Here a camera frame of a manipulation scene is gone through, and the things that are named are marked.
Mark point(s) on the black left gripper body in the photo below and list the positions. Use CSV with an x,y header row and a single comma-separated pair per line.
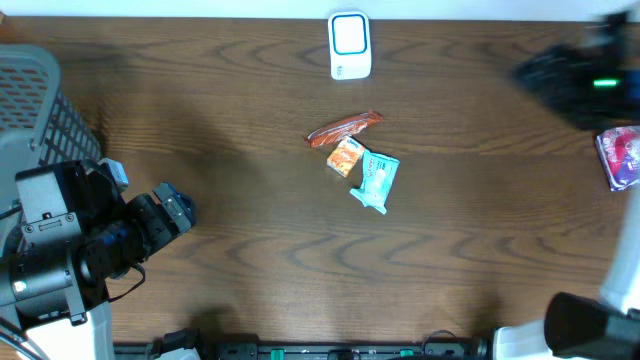
x,y
167,211

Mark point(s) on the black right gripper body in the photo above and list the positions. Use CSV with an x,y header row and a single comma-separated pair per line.
x,y
590,91

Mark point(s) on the pink purple snack bag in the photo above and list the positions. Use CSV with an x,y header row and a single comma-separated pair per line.
x,y
618,149

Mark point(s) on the orange Kleenex tissue pack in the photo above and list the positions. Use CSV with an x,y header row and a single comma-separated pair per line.
x,y
345,156

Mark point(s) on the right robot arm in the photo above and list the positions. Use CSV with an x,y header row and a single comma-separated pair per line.
x,y
576,327

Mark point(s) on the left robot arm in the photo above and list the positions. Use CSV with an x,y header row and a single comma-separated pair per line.
x,y
76,233

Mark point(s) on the grey plastic basket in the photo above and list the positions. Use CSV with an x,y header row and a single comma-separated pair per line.
x,y
39,124

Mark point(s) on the orange snack bar wrapper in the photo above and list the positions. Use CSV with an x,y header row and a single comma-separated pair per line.
x,y
336,131

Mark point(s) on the green wet wipes packet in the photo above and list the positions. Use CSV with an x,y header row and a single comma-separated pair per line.
x,y
379,172

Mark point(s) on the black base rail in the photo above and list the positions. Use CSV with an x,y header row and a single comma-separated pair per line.
x,y
192,344

